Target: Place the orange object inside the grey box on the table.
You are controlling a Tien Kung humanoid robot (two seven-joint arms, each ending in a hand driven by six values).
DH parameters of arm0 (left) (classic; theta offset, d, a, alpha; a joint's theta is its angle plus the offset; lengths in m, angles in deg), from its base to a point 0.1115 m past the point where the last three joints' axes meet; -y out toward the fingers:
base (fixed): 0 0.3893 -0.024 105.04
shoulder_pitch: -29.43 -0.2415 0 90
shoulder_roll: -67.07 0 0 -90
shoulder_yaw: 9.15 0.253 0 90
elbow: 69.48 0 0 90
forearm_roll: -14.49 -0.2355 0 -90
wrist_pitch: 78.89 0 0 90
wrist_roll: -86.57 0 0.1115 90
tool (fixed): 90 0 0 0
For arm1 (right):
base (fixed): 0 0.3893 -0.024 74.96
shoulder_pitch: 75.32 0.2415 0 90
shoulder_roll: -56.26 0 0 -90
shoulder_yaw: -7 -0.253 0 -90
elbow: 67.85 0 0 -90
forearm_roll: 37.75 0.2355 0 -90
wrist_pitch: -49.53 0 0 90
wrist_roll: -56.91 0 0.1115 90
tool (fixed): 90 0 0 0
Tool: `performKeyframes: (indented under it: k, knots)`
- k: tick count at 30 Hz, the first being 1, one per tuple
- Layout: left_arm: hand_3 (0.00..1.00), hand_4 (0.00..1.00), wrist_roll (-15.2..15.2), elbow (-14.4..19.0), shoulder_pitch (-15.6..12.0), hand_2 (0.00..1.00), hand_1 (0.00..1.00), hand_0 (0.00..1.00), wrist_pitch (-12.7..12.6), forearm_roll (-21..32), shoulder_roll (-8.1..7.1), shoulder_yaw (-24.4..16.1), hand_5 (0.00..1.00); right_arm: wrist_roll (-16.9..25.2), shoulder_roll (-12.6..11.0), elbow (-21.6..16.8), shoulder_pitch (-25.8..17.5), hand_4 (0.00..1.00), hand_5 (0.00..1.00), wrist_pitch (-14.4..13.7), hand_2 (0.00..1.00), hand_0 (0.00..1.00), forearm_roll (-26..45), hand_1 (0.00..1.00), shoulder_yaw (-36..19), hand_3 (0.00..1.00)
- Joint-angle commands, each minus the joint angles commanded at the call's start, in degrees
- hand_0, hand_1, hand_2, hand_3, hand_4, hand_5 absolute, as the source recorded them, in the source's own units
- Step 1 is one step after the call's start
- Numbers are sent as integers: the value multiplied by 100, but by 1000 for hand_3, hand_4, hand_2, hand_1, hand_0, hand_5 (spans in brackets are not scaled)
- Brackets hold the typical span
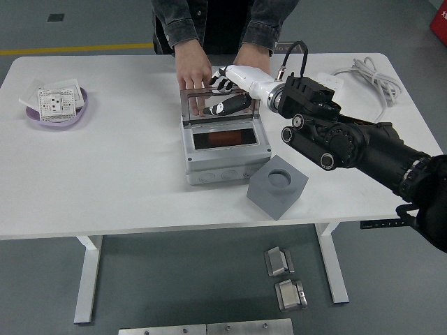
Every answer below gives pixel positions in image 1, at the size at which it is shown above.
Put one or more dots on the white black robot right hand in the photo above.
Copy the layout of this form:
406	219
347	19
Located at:
251	78

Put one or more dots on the person's right hand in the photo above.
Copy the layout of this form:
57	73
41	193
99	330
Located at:
192	66

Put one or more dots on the orange cylinder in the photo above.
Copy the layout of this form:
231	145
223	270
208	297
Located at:
225	138

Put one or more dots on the grey electrical box clear lid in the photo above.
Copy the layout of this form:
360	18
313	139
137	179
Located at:
223	164

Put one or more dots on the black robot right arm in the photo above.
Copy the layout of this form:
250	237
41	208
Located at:
349	139

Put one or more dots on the person's right forearm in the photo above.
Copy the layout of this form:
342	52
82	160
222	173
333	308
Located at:
178	24

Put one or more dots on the person's left forearm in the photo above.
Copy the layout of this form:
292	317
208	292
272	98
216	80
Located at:
269	24

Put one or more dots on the red object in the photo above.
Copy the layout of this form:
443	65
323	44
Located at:
440	24

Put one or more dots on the dark floor sign with text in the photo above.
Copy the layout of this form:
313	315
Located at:
280	47

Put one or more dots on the person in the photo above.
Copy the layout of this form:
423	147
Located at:
223	24

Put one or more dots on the white power strip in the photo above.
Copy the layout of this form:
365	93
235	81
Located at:
333	81

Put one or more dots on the grey cube with round recess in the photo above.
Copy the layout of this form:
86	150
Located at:
272	202

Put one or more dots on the white socket module with holes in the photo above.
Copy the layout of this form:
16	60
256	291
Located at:
52	104

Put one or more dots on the purple bowl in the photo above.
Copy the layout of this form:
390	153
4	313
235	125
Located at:
52	126

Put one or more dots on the white flat plate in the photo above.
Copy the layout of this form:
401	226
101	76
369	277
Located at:
31	92

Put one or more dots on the small metal block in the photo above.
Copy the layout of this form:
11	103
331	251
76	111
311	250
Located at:
277	261
290	296

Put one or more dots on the black table control panel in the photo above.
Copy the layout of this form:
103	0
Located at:
382	224

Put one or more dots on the white table leg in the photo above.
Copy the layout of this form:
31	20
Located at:
331	265
85	279

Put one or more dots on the white switch plate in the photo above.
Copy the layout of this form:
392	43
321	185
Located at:
68	84

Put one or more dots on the metal base plate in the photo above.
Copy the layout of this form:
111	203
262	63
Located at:
249	327
160	330

